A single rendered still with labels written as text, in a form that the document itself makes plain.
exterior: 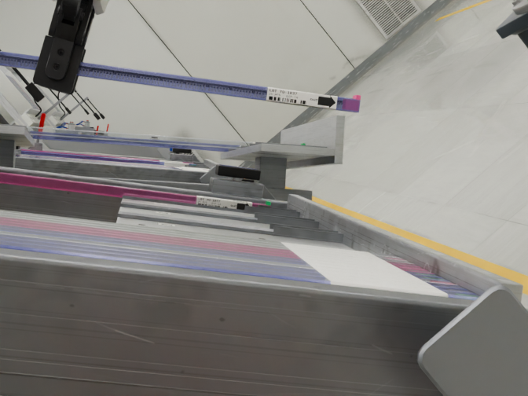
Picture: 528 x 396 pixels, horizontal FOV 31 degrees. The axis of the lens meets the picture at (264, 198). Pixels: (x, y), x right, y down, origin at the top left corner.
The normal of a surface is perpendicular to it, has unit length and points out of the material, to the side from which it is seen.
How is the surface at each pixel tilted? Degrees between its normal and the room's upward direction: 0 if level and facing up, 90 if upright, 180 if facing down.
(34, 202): 90
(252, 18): 90
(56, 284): 90
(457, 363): 90
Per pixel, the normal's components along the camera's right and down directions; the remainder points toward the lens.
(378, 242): -0.98, -0.12
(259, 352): 0.13, 0.07
